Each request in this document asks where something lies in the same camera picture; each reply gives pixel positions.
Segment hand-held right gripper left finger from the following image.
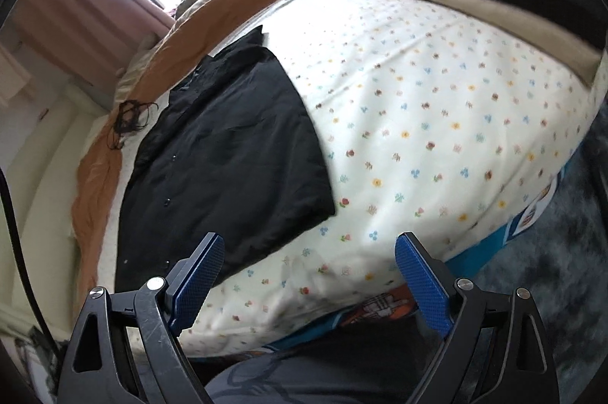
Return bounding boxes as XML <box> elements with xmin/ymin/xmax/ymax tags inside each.
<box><xmin>56</xmin><ymin>232</ymin><xmax>225</xmax><ymax>404</ymax></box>

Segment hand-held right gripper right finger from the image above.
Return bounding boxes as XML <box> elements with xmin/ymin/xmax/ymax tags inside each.
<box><xmin>394</xmin><ymin>232</ymin><xmax>561</xmax><ymax>404</ymax></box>

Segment black button shirt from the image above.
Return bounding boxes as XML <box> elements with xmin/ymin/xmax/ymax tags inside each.
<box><xmin>114</xmin><ymin>25</ymin><xmax>337</xmax><ymax>291</ymax></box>

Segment grey blue rug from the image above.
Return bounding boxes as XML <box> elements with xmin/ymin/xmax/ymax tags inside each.
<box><xmin>451</xmin><ymin>100</ymin><xmax>608</xmax><ymax>404</ymax></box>

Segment person's knees in grey trousers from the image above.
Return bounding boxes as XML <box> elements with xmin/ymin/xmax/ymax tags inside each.
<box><xmin>204</xmin><ymin>314</ymin><xmax>457</xmax><ymax>404</ymax></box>

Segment floral white bed sheet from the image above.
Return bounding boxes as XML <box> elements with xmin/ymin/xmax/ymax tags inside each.
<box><xmin>95</xmin><ymin>0</ymin><xmax>597</xmax><ymax>360</ymax></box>

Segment cream padded headboard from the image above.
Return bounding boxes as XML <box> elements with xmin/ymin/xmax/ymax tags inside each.
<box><xmin>0</xmin><ymin>43</ymin><xmax>119</xmax><ymax>338</ymax></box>

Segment brown blanket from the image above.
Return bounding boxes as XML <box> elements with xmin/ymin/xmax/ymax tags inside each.
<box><xmin>71</xmin><ymin>0</ymin><xmax>286</xmax><ymax>253</ymax></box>

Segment pink curtain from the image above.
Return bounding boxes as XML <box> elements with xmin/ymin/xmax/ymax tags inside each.
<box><xmin>14</xmin><ymin>0</ymin><xmax>176</xmax><ymax>68</ymax></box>

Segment black cable bundle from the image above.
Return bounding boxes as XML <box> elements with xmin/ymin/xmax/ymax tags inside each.
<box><xmin>107</xmin><ymin>99</ymin><xmax>160</xmax><ymax>148</ymax></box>

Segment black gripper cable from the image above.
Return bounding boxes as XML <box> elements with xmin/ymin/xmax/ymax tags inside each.
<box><xmin>0</xmin><ymin>169</ymin><xmax>62</xmax><ymax>362</ymax></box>

